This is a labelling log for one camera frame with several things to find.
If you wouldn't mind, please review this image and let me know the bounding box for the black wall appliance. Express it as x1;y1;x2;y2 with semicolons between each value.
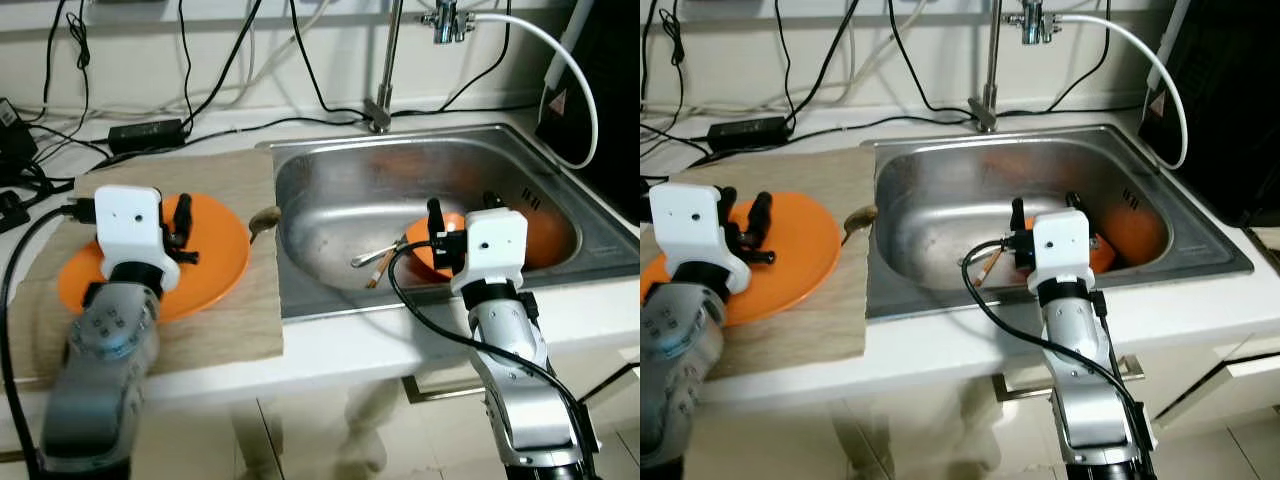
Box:
1140;0;1280;226
535;0;641;226

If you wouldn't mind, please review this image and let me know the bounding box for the beige woven table mat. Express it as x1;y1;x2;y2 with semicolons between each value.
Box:
5;150;286;381
640;148;881;379

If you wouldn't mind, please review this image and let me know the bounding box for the black power adapter brick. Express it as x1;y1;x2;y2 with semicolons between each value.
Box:
108;118;189;154
707;115;791;152

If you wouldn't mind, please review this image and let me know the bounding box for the black charger box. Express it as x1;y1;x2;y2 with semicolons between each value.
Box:
0;97;39;166

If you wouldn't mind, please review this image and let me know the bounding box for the gold metal spoon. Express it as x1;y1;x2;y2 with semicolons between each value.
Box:
247;205;283;246
842;205;879;246

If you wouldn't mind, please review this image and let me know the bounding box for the cream cabinet door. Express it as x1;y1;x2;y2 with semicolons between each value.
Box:
845;335;1280;480
255;345;641;480

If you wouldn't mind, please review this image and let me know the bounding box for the orange plastic plate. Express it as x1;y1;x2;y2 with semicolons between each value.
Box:
57;192;251;323
640;191;843;327

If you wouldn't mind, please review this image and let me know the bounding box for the chrome tap valve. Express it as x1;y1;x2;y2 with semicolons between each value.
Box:
1005;0;1066;46
420;0;481;46

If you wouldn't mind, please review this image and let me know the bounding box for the black power cable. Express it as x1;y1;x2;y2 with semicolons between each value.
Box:
185;108;371;143
185;0;264;129
888;0;976;117
995;0;1114;114
788;106;976;141
290;0;371;119
390;0;514;116
785;0;863;127

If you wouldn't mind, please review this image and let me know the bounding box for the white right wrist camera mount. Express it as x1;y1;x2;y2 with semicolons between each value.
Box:
450;209;529;296
1030;209;1094;293

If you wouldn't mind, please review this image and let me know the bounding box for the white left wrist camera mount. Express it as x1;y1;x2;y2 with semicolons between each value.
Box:
93;186;182;293
649;183;751;297

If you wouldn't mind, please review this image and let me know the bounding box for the black power strip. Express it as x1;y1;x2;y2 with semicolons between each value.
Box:
0;190;31;234

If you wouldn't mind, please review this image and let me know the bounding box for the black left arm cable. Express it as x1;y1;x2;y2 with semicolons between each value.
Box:
0;203;98;480

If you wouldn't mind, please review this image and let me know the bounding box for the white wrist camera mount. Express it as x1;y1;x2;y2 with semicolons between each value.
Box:
450;209;529;296
649;183;751;297
1030;209;1094;293
93;186;182;293

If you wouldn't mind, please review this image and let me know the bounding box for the stainless steel sink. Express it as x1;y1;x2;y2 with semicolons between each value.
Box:
255;125;641;323
862;125;1256;323

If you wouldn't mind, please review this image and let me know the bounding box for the white water hose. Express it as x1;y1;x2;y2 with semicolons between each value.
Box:
1060;12;1191;169
475;12;601;169

